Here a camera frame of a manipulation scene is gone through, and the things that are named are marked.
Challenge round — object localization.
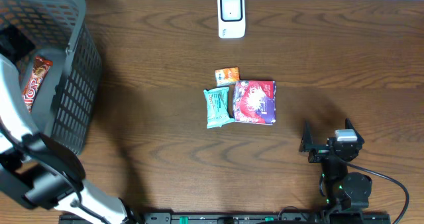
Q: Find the purple red snack packet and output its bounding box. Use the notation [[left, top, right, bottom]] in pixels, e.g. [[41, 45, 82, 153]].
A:
[[233, 80, 276, 125]]

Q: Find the teal snack packet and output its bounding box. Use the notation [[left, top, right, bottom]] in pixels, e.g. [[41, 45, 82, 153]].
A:
[[203, 87, 235, 129]]

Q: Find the white barcode scanner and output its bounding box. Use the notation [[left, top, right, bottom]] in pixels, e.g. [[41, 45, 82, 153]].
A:
[[217, 0, 246, 39]]

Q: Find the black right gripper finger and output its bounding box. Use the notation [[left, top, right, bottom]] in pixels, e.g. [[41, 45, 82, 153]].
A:
[[344, 118, 361, 140], [299, 121, 313, 152]]

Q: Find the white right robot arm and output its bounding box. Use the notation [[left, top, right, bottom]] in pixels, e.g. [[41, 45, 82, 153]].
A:
[[299, 119, 372, 224]]

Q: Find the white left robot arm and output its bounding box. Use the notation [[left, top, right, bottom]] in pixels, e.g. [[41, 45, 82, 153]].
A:
[[1, 25, 144, 223]]

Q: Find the dark grey plastic basket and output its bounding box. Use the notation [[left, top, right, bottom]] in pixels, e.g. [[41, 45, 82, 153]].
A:
[[1, 0, 102, 154]]

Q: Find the orange Top chocolate bar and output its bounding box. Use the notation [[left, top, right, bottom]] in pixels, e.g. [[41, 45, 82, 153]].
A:
[[22, 55, 53, 113]]

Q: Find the small orange snack packet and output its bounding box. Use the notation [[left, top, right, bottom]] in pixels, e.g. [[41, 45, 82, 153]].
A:
[[215, 67, 240, 87]]

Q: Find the black mounting rail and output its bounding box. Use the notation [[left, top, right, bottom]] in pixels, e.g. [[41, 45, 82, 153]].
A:
[[58, 212, 392, 224]]

